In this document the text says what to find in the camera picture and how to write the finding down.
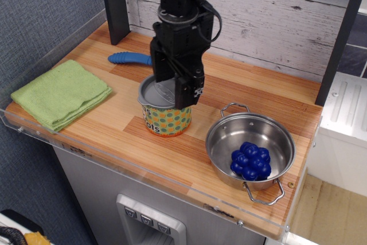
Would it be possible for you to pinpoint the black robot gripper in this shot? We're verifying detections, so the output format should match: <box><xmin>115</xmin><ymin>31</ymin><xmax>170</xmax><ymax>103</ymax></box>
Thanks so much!
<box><xmin>150</xmin><ymin>12</ymin><xmax>214</xmax><ymax>110</ymax></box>

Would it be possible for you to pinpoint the patterned can with grey lid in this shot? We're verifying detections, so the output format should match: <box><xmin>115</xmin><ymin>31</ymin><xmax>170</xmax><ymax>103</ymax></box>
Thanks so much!
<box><xmin>138</xmin><ymin>75</ymin><xmax>192</xmax><ymax>137</ymax></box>

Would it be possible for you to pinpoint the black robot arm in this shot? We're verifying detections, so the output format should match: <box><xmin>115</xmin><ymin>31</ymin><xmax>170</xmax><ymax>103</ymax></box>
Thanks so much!
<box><xmin>150</xmin><ymin>0</ymin><xmax>219</xmax><ymax>109</ymax></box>

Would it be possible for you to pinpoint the green folded rag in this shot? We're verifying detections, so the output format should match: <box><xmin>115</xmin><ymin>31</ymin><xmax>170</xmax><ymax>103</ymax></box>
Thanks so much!
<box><xmin>11</xmin><ymin>60</ymin><xmax>112</xmax><ymax>131</ymax></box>

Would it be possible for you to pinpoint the blue toy grape cluster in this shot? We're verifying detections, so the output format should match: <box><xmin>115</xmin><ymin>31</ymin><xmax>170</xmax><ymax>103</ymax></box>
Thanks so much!
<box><xmin>230</xmin><ymin>142</ymin><xmax>272</xmax><ymax>181</ymax></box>

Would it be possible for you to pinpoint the grey toy fridge cabinet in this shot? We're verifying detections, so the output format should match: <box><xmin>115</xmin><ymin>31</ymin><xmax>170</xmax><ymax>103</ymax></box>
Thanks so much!
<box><xmin>54</xmin><ymin>147</ymin><xmax>266</xmax><ymax>244</ymax></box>

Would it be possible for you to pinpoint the white toy sink unit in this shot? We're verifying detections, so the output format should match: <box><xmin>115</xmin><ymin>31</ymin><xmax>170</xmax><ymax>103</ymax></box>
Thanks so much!
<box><xmin>306</xmin><ymin>72</ymin><xmax>366</xmax><ymax>196</ymax></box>

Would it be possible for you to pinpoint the black and yellow object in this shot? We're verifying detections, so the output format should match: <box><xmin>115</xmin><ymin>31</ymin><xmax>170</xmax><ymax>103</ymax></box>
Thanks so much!
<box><xmin>1</xmin><ymin>209</ymin><xmax>52</xmax><ymax>244</ymax></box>

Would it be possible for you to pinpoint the blue handled metal spoon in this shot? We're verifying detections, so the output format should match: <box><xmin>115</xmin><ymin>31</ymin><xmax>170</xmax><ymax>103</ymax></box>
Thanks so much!
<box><xmin>107</xmin><ymin>52</ymin><xmax>152</xmax><ymax>66</ymax></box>

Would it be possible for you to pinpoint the silver pan with handles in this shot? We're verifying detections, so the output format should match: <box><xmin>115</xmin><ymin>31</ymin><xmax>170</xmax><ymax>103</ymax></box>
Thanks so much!
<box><xmin>205</xmin><ymin>105</ymin><xmax>296</xmax><ymax>206</ymax></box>

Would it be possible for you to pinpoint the black left frame post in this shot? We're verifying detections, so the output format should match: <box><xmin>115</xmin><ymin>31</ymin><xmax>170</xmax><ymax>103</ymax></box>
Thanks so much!
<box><xmin>104</xmin><ymin>0</ymin><xmax>130</xmax><ymax>45</ymax></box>

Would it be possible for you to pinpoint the black frame post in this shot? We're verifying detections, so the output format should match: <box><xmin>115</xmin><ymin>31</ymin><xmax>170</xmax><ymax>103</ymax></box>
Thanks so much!
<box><xmin>104</xmin><ymin>0</ymin><xmax>130</xmax><ymax>45</ymax></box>
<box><xmin>315</xmin><ymin>0</ymin><xmax>362</xmax><ymax>107</ymax></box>

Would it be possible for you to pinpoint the black right frame post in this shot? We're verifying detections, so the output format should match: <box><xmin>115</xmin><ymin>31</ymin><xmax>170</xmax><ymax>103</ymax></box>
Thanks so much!
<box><xmin>315</xmin><ymin>0</ymin><xmax>362</xmax><ymax>107</ymax></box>

